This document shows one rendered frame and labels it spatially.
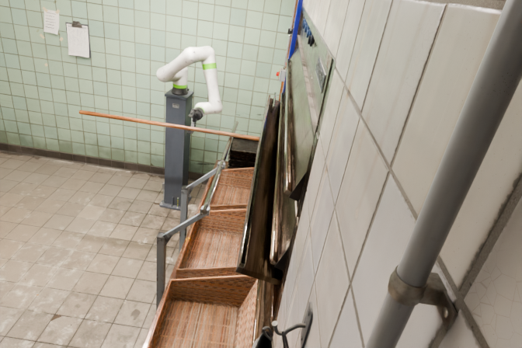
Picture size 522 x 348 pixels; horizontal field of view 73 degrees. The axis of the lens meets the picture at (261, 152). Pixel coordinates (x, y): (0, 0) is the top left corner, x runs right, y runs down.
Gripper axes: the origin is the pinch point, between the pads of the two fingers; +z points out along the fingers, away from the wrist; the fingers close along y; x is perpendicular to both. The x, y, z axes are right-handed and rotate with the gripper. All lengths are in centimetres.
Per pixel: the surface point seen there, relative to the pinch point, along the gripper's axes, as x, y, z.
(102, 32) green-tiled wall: 119, -33, -110
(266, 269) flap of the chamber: -66, -24, 154
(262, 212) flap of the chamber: -62, -24, 125
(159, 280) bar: -12, 54, 99
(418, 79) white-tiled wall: -71, -102, 208
